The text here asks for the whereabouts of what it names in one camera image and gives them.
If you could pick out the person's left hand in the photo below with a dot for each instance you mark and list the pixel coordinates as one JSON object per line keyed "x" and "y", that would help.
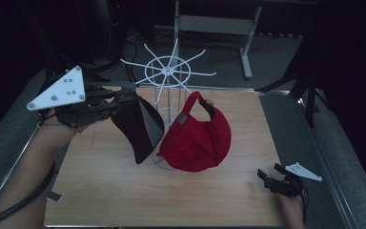
{"x": 58, "y": 129}

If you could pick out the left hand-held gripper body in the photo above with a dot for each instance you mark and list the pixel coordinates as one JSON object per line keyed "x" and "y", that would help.
{"x": 60, "y": 92}

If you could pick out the red baseball cap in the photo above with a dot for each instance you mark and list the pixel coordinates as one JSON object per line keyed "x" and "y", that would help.
{"x": 197, "y": 140}

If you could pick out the grey baseball cap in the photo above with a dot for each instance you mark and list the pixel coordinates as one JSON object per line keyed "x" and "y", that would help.
{"x": 139, "y": 127}

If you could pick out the grey tape strip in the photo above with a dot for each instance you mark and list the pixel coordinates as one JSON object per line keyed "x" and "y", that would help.
{"x": 54, "y": 196}

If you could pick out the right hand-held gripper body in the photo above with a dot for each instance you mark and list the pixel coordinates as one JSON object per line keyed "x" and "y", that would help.
{"x": 290, "y": 181}

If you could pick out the white metal desk frame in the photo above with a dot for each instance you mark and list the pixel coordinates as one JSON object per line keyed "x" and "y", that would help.
{"x": 216, "y": 24}

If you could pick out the person's right hand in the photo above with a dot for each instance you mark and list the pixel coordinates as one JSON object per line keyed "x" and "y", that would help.
{"x": 289, "y": 206}

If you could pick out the metal floor rail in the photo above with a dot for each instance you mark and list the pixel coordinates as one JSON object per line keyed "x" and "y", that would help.
{"x": 9, "y": 159}
{"x": 327, "y": 159}

